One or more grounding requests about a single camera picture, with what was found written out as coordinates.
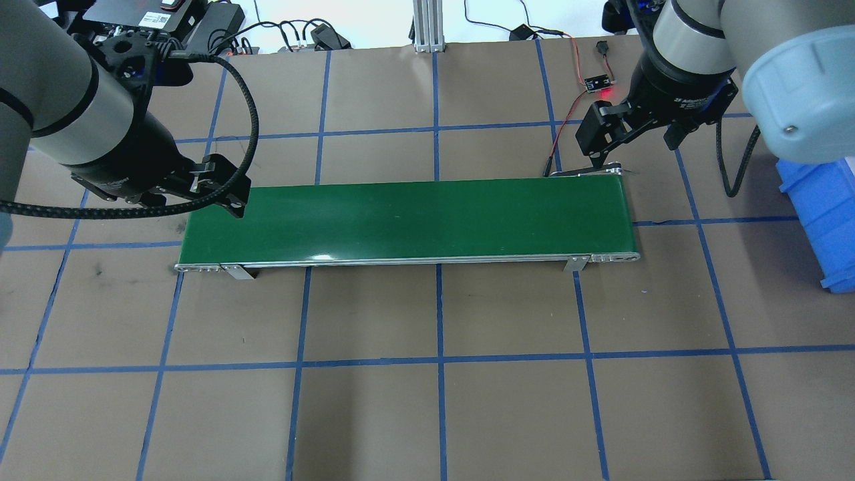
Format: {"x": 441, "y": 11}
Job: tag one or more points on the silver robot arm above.
{"x": 53, "y": 87}
{"x": 801, "y": 87}

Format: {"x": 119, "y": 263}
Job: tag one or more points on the small circuit board red LED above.
{"x": 598, "y": 84}

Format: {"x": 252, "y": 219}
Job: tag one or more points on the black barrel connector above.
{"x": 602, "y": 47}

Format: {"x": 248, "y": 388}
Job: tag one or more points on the small black square device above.
{"x": 524, "y": 32}

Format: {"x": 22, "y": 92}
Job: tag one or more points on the red white connector bundle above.
{"x": 237, "y": 47}

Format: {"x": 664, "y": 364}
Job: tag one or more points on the black computer with label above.
{"x": 143, "y": 17}

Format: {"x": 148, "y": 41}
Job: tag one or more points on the large black power brick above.
{"x": 215, "y": 27}

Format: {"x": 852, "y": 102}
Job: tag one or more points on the blue open-front plastic bin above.
{"x": 821, "y": 220}

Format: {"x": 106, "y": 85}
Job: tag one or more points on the green belt conveyor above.
{"x": 401, "y": 220}

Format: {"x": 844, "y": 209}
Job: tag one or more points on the black power adapter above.
{"x": 330, "y": 37}

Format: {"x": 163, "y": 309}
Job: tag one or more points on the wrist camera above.
{"x": 624, "y": 13}
{"x": 133, "y": 60}

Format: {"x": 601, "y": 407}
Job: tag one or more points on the aluminium profile post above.
{"x": 427, "y": 23}

